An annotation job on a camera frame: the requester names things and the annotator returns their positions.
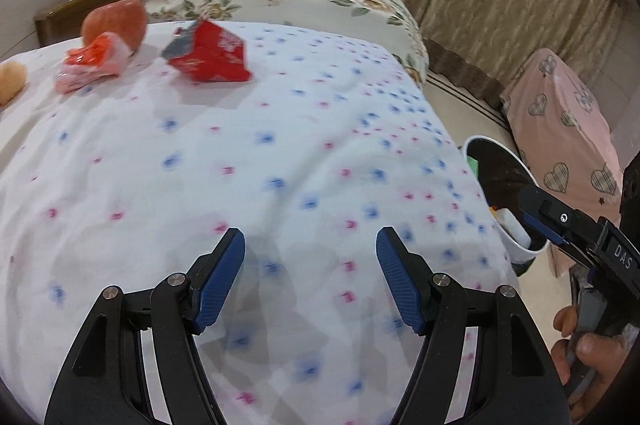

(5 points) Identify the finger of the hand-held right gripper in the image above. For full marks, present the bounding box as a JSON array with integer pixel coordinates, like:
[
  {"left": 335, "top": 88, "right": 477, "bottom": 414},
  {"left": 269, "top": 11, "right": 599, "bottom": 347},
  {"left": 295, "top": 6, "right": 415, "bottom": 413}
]
[{"left": 517, "top": 185, "right": 601, "bottom": 267}]

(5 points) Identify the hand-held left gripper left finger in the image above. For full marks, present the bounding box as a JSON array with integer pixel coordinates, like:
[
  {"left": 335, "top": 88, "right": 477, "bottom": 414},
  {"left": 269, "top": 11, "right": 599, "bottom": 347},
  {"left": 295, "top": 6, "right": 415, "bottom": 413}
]
[{"left": 44, "top": 227, "right": 247, "bottom": 425}]

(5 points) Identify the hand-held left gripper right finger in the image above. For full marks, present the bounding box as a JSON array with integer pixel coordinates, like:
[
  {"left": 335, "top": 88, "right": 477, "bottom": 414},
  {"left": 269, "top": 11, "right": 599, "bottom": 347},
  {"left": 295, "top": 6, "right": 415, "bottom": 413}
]
[{"left": 376, "top": 226, "right": 571, "bottom": 425}]

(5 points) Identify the white trash bin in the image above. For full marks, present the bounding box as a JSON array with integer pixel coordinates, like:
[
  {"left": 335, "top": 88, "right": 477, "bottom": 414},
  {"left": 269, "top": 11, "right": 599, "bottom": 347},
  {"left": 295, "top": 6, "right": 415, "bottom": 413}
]
[{"left": 461, "top": 135, "right": 551, "bottom": 265}]

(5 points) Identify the red snack packet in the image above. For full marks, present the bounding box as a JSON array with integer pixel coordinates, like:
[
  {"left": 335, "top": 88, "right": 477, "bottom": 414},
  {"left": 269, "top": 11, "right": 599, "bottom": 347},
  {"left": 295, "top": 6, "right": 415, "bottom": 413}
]
[{"left": 161, "top": 20, "right": 252, "bottom": 84}]

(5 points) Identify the orange and pink wrapper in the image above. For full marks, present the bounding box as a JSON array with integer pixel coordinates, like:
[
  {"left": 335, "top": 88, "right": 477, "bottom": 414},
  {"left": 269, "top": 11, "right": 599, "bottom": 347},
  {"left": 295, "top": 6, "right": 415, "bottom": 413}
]
[{"left": 55, "top": 32, "right": 132, "bottom": 94}]

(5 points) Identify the person's right hand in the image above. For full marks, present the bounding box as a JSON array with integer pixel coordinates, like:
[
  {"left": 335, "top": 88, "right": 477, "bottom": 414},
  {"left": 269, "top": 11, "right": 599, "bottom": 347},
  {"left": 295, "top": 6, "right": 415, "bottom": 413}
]
[{"left": 552, "top": 305, "right": 640, "bottom": 425}]

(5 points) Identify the white dotted tablecloth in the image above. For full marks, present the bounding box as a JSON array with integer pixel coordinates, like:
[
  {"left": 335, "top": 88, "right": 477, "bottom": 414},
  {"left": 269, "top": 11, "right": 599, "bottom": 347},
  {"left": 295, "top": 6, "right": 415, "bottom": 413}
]
[{"left": 0, "top": 21, "right": 521, "bottom": 425}]

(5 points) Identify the orange fruit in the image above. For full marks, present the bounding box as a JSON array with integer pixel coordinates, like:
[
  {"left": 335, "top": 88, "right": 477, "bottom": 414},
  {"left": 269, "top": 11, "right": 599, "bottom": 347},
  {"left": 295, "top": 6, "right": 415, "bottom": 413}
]
[{"left": 0, "top": 61, "right": 27, "bottom": 106}]

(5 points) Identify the wooden nightstand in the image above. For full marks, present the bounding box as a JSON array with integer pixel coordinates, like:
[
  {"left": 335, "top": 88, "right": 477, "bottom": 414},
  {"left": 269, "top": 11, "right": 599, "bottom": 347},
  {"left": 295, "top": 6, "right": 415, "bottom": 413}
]
[{"left": 34, "top": 0, "right": 141, "bottom": 46}]

